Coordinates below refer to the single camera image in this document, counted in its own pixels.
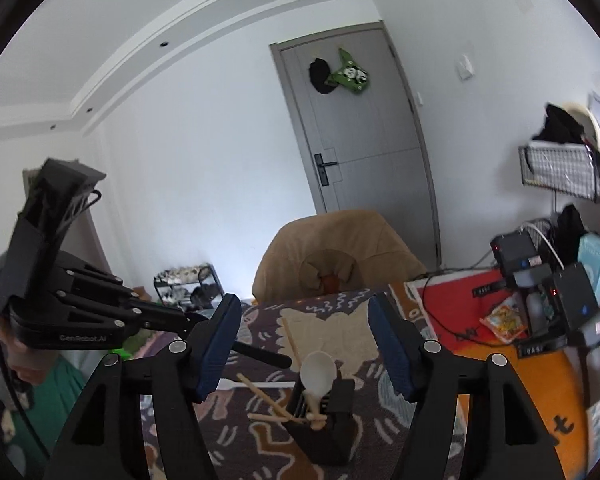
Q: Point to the beige padded chair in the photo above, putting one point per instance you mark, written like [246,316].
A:
[340,240]

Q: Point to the orange cat mat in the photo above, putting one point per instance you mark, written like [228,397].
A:
[530,400]

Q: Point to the black shoe rack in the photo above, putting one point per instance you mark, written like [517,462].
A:
[190,285]

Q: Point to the green plush bag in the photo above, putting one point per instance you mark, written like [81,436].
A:
[350,75]

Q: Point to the teal box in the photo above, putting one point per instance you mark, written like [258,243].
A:
[595,265]

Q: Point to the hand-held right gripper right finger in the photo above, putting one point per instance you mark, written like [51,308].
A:
[392,350]

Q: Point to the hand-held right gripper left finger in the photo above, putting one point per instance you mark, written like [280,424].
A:
[217,350]

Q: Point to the white plastic spoon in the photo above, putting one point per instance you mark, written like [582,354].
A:
[319,372]

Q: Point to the black cloth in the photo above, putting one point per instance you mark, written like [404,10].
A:
[560,125]

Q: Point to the white plastic fork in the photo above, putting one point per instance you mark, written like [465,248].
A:
[260,385]

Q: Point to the colourful snack packet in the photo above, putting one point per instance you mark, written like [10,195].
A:
[505,320]

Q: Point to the black bag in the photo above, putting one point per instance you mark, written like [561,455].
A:
[570,225]

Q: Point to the printed purple blanket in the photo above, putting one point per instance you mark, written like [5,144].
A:
[340,325]

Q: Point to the black hat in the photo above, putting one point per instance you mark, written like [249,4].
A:
[320,75]

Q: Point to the black device on stand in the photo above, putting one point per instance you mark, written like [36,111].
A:
[575,295]
[515,250]

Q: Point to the black utensil holder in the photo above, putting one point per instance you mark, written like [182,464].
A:
[330,435]

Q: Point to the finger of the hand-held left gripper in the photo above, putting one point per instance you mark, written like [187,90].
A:
[265,355]
[155,315]

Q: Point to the cream round hat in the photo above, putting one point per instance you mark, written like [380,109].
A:
[595,120]

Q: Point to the white light switch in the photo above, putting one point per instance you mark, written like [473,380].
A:
[465,66]

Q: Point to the green cloth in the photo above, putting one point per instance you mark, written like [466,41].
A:
[55,400]

